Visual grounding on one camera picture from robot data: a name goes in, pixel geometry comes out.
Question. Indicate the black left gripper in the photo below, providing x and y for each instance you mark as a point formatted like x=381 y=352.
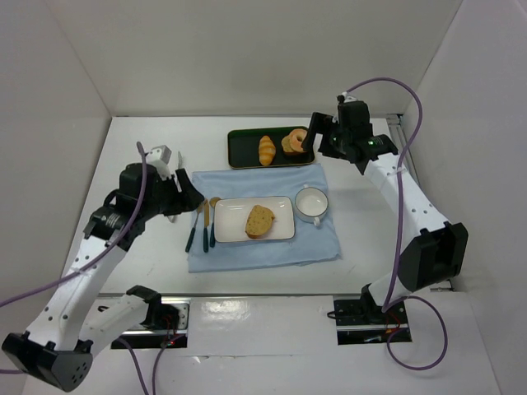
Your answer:
x=176 y=197

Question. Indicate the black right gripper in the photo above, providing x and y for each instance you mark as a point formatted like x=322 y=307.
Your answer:
x=325 y=134

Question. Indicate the metal tongs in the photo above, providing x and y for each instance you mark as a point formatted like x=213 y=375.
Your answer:
x=172 y=219

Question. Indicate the bread slice with seeds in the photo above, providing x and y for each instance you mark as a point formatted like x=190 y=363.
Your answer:
x=259 y=222

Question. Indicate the white cup with handle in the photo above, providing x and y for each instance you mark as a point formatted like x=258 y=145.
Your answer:
x=311 y=205

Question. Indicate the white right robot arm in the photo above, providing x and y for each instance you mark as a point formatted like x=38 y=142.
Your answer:
x=429 y=248

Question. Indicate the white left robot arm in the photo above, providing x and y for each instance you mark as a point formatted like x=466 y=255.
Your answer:
x=60 y=345

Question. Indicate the brown round bread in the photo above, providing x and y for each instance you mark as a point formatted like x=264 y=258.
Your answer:
x=286 y=147

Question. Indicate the pink glazed donut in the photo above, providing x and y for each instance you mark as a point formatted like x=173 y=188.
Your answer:
x=296 y=139

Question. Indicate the white rectangular plate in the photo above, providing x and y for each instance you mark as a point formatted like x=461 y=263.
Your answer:
x=231 y=217

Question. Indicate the orange croissant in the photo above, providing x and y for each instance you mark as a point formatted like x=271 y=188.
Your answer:
x=267 y=151

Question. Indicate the dark green tray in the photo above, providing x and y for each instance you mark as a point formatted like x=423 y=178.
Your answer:
x=243 y=144

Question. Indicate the light blue cloth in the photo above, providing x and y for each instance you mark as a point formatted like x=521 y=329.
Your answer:
x=310 y=244

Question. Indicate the gold fork teal handle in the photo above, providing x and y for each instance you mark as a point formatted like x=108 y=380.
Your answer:
x=193 y=229

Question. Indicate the gold spoon teal handle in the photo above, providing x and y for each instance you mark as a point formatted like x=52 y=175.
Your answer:
x=213 y=202

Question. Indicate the gold knife teal handle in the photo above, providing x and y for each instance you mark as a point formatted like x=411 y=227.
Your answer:
x=206 y=210

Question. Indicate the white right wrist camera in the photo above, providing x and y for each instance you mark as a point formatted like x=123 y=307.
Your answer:
x=346 y=99

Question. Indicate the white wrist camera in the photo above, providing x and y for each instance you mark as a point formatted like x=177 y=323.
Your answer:
x=346 y=99
x=159 y=157

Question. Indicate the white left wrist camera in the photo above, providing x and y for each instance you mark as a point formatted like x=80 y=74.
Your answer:
x=159 y=157

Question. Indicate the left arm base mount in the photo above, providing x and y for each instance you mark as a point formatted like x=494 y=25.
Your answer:
x=168 y=330

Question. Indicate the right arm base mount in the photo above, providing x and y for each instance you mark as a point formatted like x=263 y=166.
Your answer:
x=357 y=324

